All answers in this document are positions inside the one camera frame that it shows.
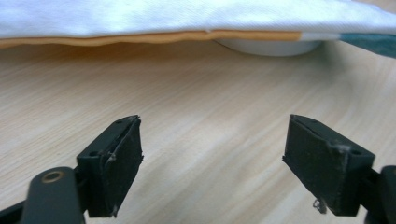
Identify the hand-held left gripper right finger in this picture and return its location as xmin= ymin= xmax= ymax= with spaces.
xmin=282 ymin=114 xmax=376 ymax=217

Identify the white round dish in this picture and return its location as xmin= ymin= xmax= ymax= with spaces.
xmin=214 ymin=38 xmax=323 ymax=58

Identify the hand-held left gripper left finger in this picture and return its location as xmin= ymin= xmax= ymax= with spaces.
xmin=76 ymin=115 xmax=145 ymax=218

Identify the white and green tote bag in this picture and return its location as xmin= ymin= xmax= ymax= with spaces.
xmin=0 ymin=0 xmax=396 ymax=59

